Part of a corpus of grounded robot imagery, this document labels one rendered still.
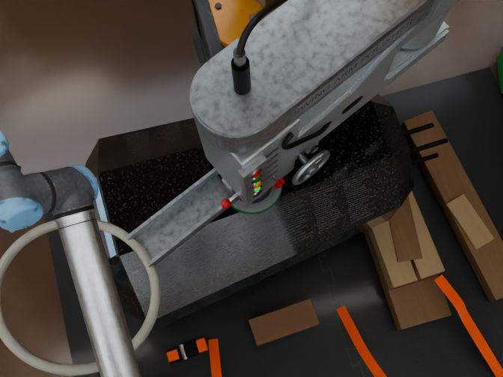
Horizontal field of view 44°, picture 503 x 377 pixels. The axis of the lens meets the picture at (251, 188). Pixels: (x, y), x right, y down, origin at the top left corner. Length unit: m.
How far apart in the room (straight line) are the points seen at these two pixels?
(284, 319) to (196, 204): 1.02
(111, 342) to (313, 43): 0.83
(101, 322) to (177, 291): 1.03
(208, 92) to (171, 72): 1.92
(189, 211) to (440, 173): 1.50
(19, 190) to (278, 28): 0.70
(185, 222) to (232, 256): 0.40
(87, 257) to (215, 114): 0.43
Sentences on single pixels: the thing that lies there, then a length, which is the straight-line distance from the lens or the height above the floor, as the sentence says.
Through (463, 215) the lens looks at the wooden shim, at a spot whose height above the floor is 0.12.
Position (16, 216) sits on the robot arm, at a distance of 1.35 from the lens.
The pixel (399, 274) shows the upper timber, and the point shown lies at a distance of 2.90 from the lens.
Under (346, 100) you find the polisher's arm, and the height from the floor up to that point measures 1.35.
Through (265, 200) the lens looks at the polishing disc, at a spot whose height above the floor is 0.86.
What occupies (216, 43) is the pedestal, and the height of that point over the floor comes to 0.74.
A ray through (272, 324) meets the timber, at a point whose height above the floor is 0.13.
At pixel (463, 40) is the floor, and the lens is 3.61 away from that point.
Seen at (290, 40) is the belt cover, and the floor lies 1.68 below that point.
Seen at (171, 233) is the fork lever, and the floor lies 1.06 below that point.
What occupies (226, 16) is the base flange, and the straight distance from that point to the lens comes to 2.63.
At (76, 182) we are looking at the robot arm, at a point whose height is 1.72.
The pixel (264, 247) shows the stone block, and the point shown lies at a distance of 2.40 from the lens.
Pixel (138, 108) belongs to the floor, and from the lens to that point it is 3.36.
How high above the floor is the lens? 3.04
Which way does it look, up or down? 74 degrees down
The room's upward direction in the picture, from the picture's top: 6 degrees counter-clockwise
